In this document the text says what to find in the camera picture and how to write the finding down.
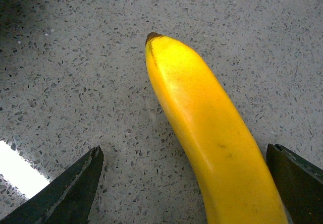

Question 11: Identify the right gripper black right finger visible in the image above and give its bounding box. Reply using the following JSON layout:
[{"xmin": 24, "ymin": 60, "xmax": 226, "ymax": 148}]
[{"xmin": 266, "ymin": 144, "xmax": 322, "ymax": 223}]

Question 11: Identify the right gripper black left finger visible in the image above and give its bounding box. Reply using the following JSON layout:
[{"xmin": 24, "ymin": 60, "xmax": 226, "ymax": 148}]
[{"xmin": 1, "ymin": 146, "xmax": 104, "ymax": 223}]

